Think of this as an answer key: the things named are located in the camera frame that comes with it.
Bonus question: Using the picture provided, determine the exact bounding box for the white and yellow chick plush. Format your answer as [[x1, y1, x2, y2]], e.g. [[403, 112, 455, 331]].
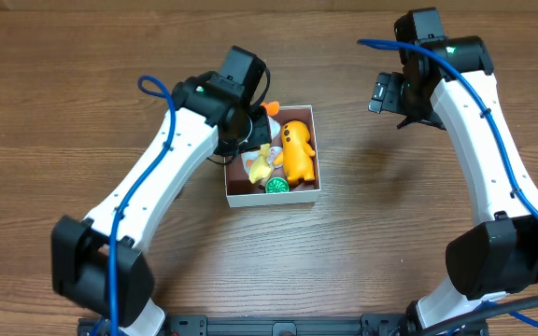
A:
[[241, 101, 281, 184]]

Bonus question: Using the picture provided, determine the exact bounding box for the orange dog figurine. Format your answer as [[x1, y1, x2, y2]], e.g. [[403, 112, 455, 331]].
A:
[[273, 120, 316, 185]]

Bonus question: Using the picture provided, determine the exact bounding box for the green round toy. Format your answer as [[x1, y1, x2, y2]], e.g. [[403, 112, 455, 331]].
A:
[[264, 176, 290, 193]]

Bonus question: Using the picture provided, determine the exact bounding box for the small wooden rattle drum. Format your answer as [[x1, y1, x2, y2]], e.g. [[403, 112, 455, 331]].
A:
[[267, 146, 283, 164]]

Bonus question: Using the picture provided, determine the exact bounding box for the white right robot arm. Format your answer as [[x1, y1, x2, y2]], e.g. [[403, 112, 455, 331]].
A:
[[368, 36, 538, 335]]

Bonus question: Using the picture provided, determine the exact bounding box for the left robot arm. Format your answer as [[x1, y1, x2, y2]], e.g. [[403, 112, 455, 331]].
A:
[[50, 66, 271, 335]]

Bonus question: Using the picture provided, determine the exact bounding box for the blue right cable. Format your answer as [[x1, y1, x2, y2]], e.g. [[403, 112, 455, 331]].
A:
[[356, 38, 538, 332]]

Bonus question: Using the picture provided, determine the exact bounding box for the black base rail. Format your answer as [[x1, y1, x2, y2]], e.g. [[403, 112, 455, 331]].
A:
[[157, 314, 419, 336]]

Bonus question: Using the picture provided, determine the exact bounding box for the thick black cable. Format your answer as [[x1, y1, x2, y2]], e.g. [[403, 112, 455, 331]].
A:
[[418, 288, 538, 336]]

